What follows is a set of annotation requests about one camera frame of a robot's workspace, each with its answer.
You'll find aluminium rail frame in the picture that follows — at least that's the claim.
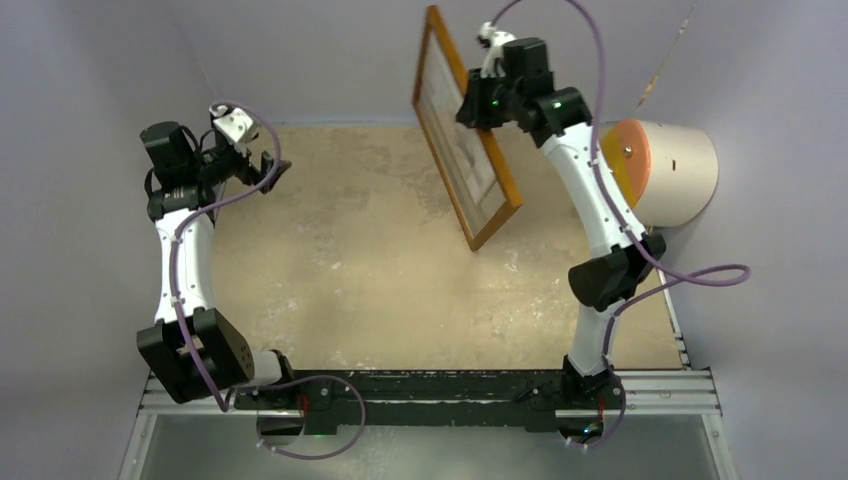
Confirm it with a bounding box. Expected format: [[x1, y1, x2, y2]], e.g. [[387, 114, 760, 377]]
[[120, 368, 738, 479]]

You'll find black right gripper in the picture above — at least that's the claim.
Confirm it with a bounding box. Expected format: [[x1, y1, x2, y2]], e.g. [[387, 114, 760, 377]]
[[452, 70, 520, 133]]

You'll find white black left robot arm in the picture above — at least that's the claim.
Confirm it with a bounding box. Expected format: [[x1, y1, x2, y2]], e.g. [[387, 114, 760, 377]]
[[136, 110, 298, 409]]

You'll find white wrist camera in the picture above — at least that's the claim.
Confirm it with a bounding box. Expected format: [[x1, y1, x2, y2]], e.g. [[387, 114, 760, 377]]
[[477, 22, 517, 78], [209, 103, 262, 157]]

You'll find cream cylinder with coloured lid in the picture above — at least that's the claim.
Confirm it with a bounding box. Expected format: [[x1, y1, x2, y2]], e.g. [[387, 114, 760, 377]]
[[600, 118, 719, 228]]

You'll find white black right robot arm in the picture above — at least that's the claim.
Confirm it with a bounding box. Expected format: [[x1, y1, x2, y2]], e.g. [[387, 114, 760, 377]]
[[456, 31, 666, 407]]

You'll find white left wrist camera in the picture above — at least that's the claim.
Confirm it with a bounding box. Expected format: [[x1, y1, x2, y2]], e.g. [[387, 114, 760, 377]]
[[209, 103, 262, 157]]

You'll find clear acrylic sheet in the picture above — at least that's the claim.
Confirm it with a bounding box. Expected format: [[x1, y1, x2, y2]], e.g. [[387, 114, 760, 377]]
[[418, 29, 513, 233]]

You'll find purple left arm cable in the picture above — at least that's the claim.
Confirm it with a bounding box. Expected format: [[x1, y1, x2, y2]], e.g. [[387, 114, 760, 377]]
[[167, 100, 367, 462]]

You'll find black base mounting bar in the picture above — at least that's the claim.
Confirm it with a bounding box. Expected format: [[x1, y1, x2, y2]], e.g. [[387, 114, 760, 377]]
[[235, 366, 625, 437]]

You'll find wooden picture frame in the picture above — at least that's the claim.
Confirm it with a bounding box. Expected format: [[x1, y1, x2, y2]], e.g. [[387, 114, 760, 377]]
[[412, 5, 523, 251]]

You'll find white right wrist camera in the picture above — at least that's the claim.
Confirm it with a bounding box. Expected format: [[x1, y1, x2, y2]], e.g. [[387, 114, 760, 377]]
[[477, 22, 517, 78]]

